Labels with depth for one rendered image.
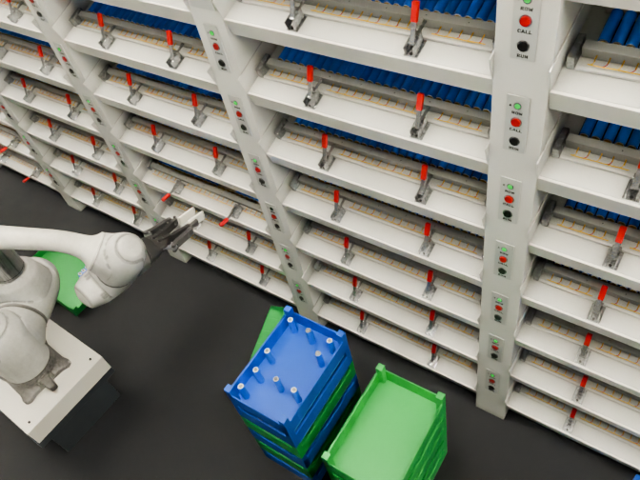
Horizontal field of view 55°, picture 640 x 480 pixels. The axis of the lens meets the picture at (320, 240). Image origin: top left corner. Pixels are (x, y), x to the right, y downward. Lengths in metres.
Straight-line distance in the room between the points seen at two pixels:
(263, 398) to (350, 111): 0.82
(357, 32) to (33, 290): 1.36
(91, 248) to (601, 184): 1.14
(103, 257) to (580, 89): 1.11
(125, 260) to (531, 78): 1.00
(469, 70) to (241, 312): 1.54
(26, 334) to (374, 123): 1.28
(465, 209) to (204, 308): 1.36
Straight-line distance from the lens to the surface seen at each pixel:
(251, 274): 2.35
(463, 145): 1.24
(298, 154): 1.57
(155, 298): 2.58
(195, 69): 1.63
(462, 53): 1.14
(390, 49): 1.18
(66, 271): 2.78
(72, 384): 2.16
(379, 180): 1.46
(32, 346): 2.11
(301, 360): 1.76
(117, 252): 1.54
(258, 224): 1.97
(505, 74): 1.08
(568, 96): 1.06
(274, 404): 1.71
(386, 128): 1.30
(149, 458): 2.24
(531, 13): 1.00
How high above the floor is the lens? 1.91
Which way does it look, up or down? 49 degrees down
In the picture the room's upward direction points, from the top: 15 degrees counter-clockwise
